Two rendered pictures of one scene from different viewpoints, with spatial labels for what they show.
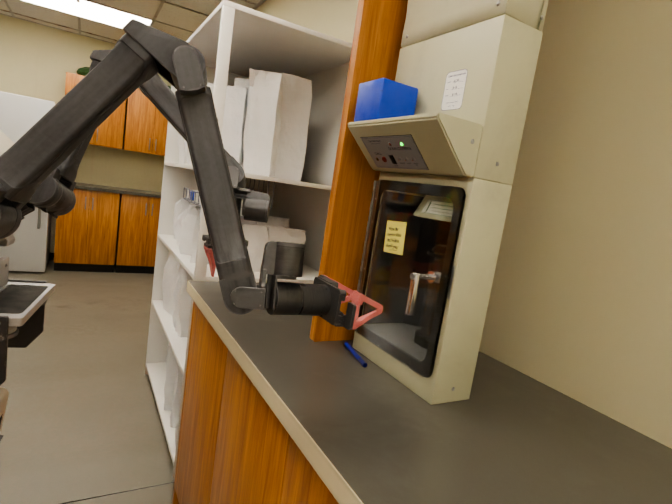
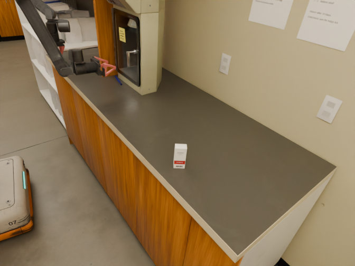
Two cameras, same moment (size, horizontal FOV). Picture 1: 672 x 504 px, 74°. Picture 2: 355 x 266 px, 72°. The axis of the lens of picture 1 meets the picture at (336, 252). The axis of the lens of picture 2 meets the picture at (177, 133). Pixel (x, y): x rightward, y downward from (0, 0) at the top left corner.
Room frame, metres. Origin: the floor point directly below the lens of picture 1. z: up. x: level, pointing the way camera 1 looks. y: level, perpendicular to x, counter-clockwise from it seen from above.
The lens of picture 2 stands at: (-0.52, -0.22, 1.65)
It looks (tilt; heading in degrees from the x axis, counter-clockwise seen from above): 35 degrees down; 349
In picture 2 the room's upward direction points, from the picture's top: 5 degrees clockwise
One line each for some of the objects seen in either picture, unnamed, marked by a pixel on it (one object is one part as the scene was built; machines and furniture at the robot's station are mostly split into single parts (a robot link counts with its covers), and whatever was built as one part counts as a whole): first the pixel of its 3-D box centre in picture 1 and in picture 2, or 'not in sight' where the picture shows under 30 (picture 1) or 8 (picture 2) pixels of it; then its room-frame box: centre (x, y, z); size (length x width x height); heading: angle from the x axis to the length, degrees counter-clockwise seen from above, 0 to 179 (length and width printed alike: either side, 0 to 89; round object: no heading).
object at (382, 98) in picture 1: (385, 105); not in sight; (1.06, -0.06, 1.56); 0.10 x 0.10 x 0.09; 30
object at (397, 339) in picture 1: (401, 269); (126, 48); (1.00, -0.15, 1.19); 0.30 x 0.01 x 0.40; 30
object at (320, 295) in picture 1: (314, 299); (91, 67); (0.79, 0.03, 1.15); 0.10 x 0.07 x 0.07; 30
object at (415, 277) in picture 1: (419, 292); (130, 58); (0.90, -0.18, 1.17); 0.05 x 0.03 x 0.10; 120
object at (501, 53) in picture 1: (454, 217); (145, 22); (1.07, -0.27, 1.33); 0.32 x 0.25 x 0.77; 30
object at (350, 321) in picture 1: (357, 306); (106, 67); (0.79, -0.05, 1.14); 0.09 x 0.07 x 0.07; 120
